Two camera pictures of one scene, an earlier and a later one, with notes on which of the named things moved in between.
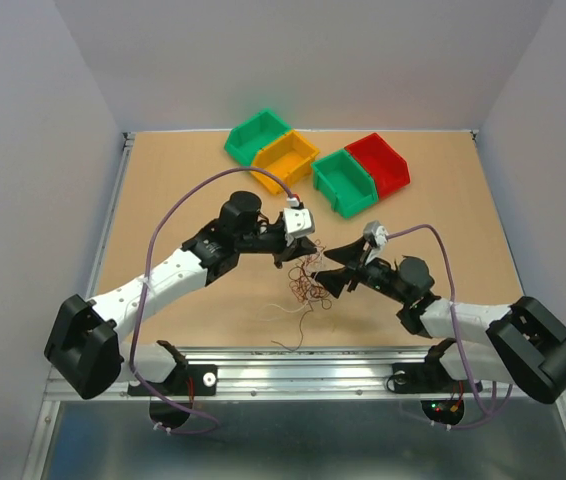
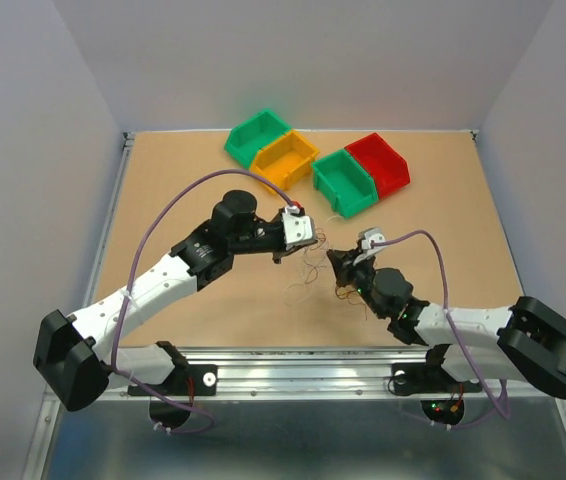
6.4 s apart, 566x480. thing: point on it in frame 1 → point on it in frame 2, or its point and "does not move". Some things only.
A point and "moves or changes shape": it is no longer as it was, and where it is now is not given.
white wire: [306, 304] → [305, 285]
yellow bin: [290, 157] does not move
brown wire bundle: [309, 283] moves or changes shape
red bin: [388, 166] does not move
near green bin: [345, 184] does not move
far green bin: [254, 133] does not move
